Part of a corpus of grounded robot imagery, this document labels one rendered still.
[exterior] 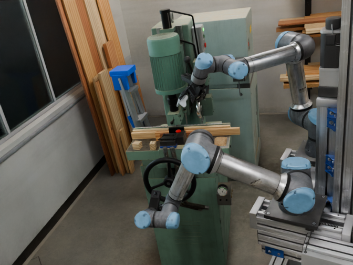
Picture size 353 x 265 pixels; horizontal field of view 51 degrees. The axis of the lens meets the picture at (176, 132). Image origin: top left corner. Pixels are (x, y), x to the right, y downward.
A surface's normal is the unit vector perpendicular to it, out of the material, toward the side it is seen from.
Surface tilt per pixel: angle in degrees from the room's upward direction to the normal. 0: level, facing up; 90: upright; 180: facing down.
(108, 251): 0
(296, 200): 93
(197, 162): 86
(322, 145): 90
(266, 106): 90
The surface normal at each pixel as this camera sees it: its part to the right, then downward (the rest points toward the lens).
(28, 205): 0.96, -0.01
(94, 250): -0.15, -0.89
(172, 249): -0.18, 0.45
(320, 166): -0.50, 0.44
